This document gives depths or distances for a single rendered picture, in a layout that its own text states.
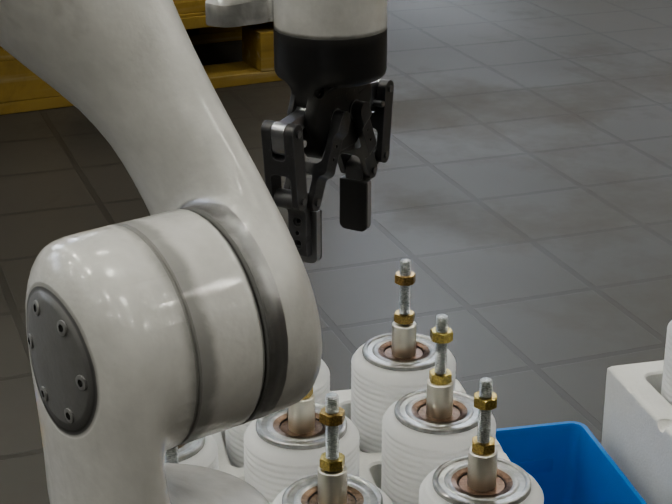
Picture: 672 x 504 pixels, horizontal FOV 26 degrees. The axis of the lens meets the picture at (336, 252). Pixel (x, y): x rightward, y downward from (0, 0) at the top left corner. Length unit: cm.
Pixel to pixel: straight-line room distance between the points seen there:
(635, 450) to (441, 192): 112
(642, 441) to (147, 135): 91
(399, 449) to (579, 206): 130
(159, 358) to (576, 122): 242
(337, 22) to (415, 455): 42
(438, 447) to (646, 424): 29
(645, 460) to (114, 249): 95
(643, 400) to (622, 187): 116
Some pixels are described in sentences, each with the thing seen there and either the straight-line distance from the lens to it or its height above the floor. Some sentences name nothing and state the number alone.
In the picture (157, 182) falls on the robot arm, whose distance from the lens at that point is 62.
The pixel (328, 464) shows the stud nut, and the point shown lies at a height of 29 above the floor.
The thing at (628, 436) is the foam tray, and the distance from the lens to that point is 147.
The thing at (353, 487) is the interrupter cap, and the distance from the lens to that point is 112.
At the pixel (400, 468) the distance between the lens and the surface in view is 122.
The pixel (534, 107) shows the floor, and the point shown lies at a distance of 302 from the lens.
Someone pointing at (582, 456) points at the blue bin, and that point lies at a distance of 151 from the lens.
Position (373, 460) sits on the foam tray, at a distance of 130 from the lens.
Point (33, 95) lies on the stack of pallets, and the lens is 302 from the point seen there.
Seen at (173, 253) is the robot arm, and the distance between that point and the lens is 55.
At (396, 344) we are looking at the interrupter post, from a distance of 132.
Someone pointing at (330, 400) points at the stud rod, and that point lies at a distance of 106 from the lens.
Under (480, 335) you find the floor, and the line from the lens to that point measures 197.
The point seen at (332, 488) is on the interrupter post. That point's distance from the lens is 109.
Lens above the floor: 83
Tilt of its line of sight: 22 degrees down
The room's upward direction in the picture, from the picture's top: straight up
